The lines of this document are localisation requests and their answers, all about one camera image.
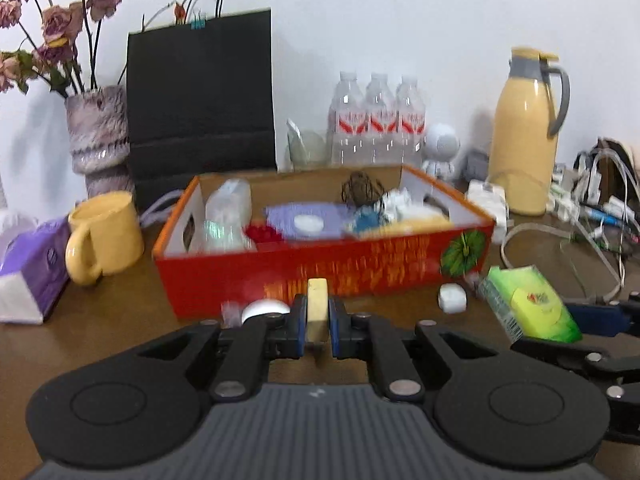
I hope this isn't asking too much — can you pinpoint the clear glass cup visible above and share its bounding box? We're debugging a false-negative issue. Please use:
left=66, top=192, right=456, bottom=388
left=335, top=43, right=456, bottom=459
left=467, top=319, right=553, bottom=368
left=286, top=119, right=328, bottom=171

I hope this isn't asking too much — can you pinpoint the blue pen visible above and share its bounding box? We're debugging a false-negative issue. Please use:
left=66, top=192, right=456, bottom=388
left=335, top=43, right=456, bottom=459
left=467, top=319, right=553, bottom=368
left=580, top=202, right=626, bottom=226

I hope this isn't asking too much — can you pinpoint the brown dried flower ball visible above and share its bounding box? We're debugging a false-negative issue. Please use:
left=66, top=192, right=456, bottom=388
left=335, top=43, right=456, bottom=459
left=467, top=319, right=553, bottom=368
left=341, top=170, right=386, bottom=208

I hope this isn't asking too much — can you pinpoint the white robot figurine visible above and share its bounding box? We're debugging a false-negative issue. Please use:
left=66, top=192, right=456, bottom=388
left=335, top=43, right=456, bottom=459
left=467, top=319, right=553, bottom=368
left=421, top=122, right=461, bottom=178

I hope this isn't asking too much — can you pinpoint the small white cube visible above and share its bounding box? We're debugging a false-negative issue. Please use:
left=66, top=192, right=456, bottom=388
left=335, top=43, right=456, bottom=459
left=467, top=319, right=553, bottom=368
left=438, top=283, right=468, bottom=314

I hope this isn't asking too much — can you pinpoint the clear water bottle red label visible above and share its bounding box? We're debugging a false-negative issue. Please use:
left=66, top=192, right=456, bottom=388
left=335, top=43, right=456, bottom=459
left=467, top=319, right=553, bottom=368
left=329, top=71, right=368, bottom=166
left=365, top=73, right=398, bottom=165
left=396, top=76, right=427, bottom=163

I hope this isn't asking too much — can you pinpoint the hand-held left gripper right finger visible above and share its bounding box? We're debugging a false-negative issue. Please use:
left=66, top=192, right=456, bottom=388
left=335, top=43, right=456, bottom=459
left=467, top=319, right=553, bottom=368
left=328, top=297, right=506, bottom=403

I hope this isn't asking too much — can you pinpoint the green tissue pack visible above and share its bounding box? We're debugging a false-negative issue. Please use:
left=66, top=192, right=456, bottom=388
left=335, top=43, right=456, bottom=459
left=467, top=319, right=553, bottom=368
left=477, top=266, right=583, bottom=343

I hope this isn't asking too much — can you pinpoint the translucent plastic bottle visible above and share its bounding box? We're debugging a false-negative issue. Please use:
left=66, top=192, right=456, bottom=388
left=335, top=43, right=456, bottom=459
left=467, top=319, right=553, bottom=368
left=202, top=179, right=258, bottom=253

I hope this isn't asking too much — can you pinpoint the red cardboard box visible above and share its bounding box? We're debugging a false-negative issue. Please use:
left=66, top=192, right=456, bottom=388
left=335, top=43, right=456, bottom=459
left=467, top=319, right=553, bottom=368
left=152, top=164, right=496, bottom=321

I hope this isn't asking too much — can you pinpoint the blue item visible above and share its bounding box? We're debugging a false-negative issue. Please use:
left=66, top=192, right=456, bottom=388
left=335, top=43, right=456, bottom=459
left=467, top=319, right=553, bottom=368
left=352, top=208, right=396, bottom=231

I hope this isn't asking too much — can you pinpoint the cream rectangular block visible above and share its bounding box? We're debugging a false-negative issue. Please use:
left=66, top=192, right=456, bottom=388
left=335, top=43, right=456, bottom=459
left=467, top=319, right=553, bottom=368
left=306, top=278, right=331, bottom=348

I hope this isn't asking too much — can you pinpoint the white charger adapter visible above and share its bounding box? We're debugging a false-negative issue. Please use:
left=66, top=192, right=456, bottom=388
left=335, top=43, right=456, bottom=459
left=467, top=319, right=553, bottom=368
left=465, top=180, right=511, bottom=226

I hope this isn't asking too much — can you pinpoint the white round lid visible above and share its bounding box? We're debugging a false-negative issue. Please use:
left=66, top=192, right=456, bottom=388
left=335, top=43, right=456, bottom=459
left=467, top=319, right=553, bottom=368
left=241, top=298, right=292, bottom=323

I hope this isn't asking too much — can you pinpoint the pale yellow cloth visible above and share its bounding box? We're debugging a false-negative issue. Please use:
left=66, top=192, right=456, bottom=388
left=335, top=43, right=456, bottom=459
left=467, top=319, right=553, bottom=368
left=345, top=215, right=453, bottom=238

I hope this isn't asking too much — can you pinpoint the red round item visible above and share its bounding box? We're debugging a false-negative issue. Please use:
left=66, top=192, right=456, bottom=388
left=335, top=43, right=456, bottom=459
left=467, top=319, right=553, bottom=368
left=245, top=224, right=281, bottom=246

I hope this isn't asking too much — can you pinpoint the small grey box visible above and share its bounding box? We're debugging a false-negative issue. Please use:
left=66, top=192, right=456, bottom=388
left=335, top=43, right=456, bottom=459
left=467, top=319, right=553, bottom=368
left=465, top=152, right=491, bottom=183

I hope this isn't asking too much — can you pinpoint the yellow thermos jug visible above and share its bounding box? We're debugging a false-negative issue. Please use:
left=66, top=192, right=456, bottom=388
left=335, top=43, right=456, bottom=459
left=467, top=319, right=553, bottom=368
left=487, top=47, right=571, bottom=217

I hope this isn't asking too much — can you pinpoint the mottled purple ceramic vase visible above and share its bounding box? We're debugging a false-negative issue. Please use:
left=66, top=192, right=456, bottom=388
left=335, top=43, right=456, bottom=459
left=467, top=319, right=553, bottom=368
left=65, top=85, right=136, bottom=198

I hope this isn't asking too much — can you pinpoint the tangle of white cables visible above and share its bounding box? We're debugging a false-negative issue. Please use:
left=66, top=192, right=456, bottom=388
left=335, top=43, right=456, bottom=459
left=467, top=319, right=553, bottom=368
left=500, top=135, right=640, bottom=306

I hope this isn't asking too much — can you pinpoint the dried rose bouquet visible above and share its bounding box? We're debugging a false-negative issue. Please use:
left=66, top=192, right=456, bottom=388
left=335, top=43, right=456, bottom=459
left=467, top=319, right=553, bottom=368
left=0, top=0, right=123, bottom=98

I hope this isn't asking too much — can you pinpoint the yellow mug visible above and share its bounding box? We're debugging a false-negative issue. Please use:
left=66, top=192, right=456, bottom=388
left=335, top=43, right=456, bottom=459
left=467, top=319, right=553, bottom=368
left=65, top=191, right=145, bottom=286

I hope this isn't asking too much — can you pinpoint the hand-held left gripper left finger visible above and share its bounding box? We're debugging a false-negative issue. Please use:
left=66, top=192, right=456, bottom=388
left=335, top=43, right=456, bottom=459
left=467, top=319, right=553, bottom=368
left=139, top=295, right=307, bottom=403

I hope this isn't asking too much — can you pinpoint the black paper bag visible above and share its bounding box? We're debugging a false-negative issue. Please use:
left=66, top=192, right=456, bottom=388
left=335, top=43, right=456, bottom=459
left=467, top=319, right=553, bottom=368
left=126, top=0, right=278, bottom=211

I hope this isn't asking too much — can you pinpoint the white tissue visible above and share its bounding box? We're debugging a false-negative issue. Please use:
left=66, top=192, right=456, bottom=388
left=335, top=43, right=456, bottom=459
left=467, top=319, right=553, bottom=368
left=382, top=188, right=426, bottom=221

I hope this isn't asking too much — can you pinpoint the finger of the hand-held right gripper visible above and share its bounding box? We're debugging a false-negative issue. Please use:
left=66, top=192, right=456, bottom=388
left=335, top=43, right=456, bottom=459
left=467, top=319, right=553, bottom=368
left=564, top=296, right=640, bottom=338
left=510, top=335, right=640, bottom=388

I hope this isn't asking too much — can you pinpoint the lilac cable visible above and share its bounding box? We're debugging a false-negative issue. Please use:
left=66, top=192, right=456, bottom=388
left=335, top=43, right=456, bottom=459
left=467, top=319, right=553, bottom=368
left=140, top=190, right=186, bottom=226

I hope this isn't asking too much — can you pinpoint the dark brown pouch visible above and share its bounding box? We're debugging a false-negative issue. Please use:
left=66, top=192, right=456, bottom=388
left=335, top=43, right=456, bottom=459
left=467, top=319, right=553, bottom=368
left=575, top=137, right=640, bottom=221

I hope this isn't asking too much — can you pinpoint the purple tissue pack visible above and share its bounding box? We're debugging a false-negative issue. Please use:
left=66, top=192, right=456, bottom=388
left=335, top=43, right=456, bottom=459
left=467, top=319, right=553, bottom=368
left=0, top=210, right=71, bottom=324

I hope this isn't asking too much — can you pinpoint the purple cloth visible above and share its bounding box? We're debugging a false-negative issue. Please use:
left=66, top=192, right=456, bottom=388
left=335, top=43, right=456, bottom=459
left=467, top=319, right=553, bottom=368
left=264, top=202, right=351, bottom=241

